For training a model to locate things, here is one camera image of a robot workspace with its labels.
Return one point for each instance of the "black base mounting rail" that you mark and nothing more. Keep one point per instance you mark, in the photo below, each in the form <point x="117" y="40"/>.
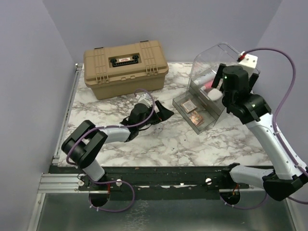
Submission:
<point x="156" y="183"/>

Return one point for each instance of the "white egg-shaped sponge case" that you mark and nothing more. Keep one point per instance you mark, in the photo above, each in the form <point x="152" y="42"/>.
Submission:
<point x="214" y="94"/>

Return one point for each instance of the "white spray bottle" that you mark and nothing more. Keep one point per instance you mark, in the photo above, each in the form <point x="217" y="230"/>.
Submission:
<point x="204" y="79"/>

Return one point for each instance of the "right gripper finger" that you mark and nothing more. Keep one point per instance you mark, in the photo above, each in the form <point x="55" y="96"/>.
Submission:
<point x="218" y="76"/>
<point x="252" y="80"/>

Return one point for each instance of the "aluminium frame rail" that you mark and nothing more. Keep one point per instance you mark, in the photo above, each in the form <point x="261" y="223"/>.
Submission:
<point x="62" y="183"/>

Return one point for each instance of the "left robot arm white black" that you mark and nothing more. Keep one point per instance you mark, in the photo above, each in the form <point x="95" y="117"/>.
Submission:
<point x="85" y="142"/>

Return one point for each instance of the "clear acrylic makeup organizer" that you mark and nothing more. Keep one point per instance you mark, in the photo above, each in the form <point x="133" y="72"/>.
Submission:
<point x="206" y="62"/>

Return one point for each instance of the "orange eyeshadow palette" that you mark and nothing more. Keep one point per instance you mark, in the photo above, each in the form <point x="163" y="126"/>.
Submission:
<point x="201" y="120"/>

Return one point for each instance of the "labelled compact box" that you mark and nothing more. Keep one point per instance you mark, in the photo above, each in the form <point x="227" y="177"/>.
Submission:
<point x="188" y="106"/>

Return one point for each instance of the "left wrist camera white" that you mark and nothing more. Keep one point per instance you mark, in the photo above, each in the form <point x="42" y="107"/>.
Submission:
<point x="144" y="99"/>

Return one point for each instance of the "pink tube with white cap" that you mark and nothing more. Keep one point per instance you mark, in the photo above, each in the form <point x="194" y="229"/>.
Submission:
<point x="206" y="86"/>

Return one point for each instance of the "rose gold clear compact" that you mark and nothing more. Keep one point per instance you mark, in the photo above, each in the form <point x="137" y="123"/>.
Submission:
<point x="194" y="117"/>

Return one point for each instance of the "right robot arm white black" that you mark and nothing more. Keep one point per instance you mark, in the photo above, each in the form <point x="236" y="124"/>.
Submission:
<point x="289" y="172"/>

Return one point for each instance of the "tan plastic toolbox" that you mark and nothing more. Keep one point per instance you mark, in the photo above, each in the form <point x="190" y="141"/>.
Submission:
<point x="120" y="70"/>

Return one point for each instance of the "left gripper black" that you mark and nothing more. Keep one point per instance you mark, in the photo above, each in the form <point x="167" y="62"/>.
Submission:
<point x="163" y="114"/>

